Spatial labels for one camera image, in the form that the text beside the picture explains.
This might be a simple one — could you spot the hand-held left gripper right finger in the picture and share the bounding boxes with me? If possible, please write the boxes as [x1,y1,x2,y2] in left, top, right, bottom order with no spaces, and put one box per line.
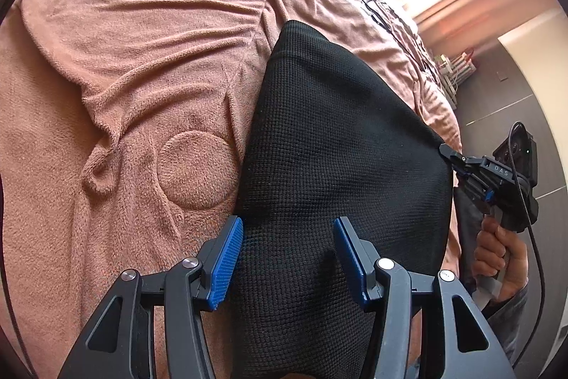
[333,217,518,379]

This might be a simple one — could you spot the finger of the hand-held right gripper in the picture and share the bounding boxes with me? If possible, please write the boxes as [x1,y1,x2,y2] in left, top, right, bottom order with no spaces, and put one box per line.
[439,144,485,181]
[460,174,496,205]

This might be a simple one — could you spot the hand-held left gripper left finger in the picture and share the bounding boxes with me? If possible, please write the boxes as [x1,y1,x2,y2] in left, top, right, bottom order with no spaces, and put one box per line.
[58,216,245,379]

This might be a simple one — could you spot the black knit pants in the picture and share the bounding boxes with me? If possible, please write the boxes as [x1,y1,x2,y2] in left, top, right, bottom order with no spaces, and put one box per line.
[233,20,454,379]

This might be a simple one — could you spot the person's right forearm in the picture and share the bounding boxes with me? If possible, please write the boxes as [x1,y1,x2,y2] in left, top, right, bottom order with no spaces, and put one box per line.
[477,285,530,321]

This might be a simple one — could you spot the person's right hand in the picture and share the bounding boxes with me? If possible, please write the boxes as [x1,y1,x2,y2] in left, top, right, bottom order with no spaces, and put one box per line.
[471,217,530,301]

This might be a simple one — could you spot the white rack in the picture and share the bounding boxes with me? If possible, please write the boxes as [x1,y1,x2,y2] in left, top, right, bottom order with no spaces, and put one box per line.
[436,47,479,105]

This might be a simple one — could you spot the pink curtain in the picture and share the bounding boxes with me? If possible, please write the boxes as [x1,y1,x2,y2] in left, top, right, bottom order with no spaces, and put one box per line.
[412,0,547,52]

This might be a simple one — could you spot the brown blanket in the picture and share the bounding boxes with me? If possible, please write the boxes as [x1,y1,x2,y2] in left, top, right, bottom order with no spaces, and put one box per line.
[0,0,464,379]

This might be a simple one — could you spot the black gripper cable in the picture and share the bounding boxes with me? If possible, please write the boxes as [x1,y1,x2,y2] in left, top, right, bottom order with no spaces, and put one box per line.
[509,120,546,320]

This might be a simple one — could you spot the thin black cable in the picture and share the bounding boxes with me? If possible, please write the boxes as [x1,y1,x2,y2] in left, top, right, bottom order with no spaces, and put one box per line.
[345,0,441,74]

